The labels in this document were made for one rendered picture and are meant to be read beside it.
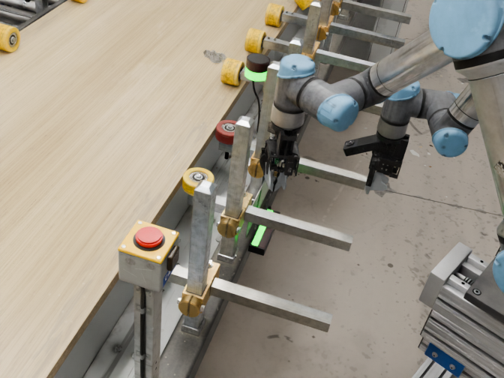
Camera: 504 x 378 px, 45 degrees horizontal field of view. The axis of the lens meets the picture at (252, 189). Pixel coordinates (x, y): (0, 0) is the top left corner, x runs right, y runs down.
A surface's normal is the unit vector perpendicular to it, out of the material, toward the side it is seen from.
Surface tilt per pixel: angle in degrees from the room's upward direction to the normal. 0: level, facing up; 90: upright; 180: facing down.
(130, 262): 90
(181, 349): 0
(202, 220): 90
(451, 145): 90
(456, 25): 84
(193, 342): 0
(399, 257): 0
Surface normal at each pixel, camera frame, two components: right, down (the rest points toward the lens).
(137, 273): -0.29, 0.58
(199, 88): 0.12, -0.77
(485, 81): -0.66, 0.34
